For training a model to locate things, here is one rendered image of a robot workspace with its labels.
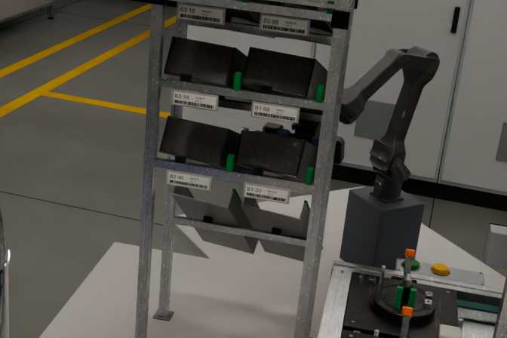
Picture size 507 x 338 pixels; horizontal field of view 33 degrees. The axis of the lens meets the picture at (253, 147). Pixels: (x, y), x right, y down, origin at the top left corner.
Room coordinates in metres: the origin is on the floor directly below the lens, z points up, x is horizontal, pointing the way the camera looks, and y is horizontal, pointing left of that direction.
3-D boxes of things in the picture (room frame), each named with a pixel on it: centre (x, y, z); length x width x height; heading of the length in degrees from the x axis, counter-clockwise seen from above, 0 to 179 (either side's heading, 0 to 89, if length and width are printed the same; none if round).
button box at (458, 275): (1.82, -0.48, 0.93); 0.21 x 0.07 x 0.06; 81
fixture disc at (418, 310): (1.62, -0.36, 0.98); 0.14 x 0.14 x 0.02
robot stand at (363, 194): (2.01, -0.35, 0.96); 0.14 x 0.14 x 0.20; 32
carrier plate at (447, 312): (1.62, -0.36, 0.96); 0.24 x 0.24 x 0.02; 81
